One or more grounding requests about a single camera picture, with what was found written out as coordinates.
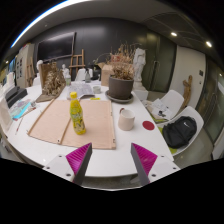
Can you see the open printed booklet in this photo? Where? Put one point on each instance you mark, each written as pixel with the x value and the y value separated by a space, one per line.
pixel 80 90

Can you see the small white cup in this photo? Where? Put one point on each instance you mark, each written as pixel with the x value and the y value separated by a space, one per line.
pixel 96 89

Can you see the black backpack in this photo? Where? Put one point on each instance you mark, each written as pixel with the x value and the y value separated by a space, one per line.
pixel 179 132

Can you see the cardboard box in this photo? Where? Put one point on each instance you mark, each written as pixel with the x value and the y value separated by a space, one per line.
pixel 106 76

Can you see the small white plaster bust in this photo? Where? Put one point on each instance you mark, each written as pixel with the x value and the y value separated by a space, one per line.
pixel 65 70
pixel 39 66

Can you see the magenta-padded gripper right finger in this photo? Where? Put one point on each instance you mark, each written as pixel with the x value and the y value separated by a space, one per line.
pixel 145 160

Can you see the wooden figure sculpture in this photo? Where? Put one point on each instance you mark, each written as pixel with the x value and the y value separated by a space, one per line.
pixel 187 90

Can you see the round ceiling downlight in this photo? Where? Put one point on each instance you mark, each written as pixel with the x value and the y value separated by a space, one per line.
pixel 173 34
pixel 208 43

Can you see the yellow marker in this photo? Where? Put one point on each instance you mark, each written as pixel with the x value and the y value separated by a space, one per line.
pixel 95 98

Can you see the black desk device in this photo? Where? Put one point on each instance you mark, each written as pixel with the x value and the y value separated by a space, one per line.
pixel 15 96

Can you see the dark double door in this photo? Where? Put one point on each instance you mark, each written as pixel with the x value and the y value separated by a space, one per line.
pixel 163 63

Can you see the grey plant saucer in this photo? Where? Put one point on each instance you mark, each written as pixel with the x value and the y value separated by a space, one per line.
pixel 119 99

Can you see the shelf unit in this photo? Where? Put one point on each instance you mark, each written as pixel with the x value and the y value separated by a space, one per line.
pixel 24 65

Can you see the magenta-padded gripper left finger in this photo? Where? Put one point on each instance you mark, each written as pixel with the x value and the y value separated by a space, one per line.
pixel 78 159

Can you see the loose papers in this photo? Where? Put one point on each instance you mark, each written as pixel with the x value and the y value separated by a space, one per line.
pixel 159 108

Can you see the green seat cushion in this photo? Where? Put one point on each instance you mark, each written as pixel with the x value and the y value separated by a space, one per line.
pixel 172 150

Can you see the white mug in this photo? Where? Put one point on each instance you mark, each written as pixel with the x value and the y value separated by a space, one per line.
pixel 126 120

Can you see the white shell chair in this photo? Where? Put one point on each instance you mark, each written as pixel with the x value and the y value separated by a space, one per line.
pixel 174 99
pixel 194 115

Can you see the white plaster statue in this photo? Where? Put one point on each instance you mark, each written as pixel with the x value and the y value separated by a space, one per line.
pixel 139 65

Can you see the wooden easel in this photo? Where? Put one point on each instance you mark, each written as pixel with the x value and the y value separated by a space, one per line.
pixel 77 63

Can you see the grey spray bottle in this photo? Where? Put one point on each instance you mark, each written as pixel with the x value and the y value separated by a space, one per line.
pixel 87 76

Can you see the dried plant in grey pot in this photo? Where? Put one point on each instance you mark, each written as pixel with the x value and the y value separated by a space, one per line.
pixel 120 87

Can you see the flat round red coaster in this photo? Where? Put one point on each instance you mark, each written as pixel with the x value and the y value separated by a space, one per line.
pixel 148 125

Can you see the teal printed book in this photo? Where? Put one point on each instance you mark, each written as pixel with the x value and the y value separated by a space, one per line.
pixel 20 109

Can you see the light wooden drawing board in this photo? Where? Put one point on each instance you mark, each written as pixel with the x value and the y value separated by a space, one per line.
pixel 96 126

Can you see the yellow drink bottle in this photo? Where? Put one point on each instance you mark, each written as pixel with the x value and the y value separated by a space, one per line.
pixel 77 116

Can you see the dark wall screen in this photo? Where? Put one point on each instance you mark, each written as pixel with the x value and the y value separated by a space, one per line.
pixel 56 46

